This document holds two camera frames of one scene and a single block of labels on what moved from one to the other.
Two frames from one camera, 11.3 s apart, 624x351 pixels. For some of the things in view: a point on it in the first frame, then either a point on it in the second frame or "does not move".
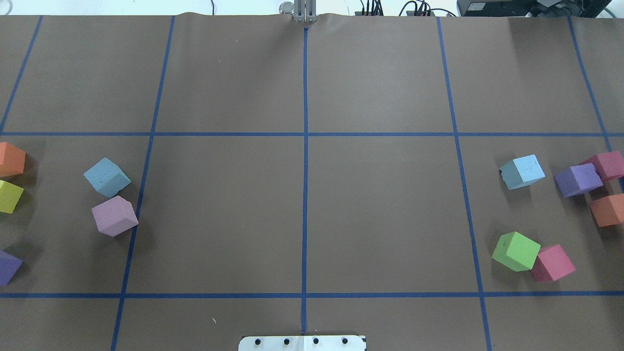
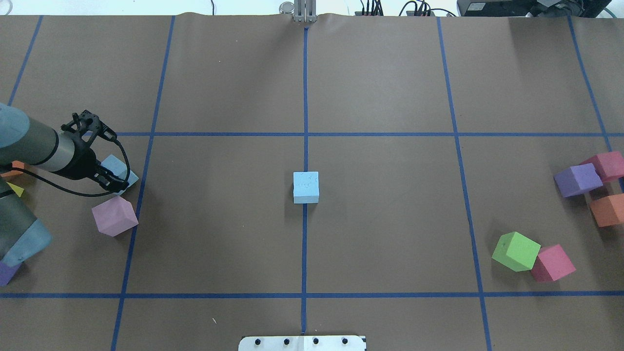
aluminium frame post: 305,10 does not move
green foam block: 516,251 does not move
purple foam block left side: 9,265 does not move
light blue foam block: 522,172 -> 306,188
